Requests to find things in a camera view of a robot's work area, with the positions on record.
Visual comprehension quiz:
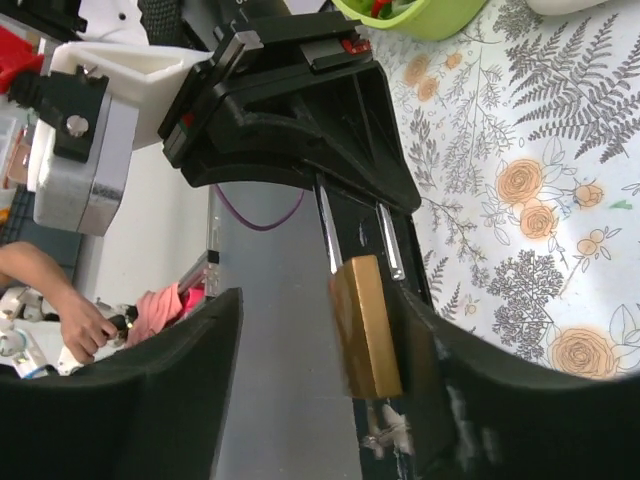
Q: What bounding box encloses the napa cabbage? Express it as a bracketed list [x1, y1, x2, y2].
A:
[525, 0, 607, 16]

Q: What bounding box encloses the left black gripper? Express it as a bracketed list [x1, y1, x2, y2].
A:
[139, 1, 421, 213]

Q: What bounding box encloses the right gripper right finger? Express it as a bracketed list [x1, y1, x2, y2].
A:
[387, 284, 639, 479]

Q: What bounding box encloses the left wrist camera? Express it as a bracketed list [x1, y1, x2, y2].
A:
[1, 29, 212, 236]

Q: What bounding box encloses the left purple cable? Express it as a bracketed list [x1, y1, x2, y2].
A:
[214, 183, 306, 232]

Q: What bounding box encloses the green plastic tray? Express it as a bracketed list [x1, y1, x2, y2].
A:
[333, 0, 486, 41]

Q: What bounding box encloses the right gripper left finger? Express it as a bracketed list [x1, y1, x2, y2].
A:
[1, 288, 243, 479]

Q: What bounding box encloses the medium brass padlock with keys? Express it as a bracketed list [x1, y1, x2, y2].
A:
[314, 174, 413, 459]

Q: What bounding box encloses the floral table mat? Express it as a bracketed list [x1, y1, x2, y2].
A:
[370, 1, 639, 379]

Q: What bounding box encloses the bystander hand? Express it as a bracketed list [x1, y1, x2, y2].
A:
[54, 287, 118, 364]

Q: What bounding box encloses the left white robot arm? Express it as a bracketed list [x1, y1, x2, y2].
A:
[80, 1, 420, 213]

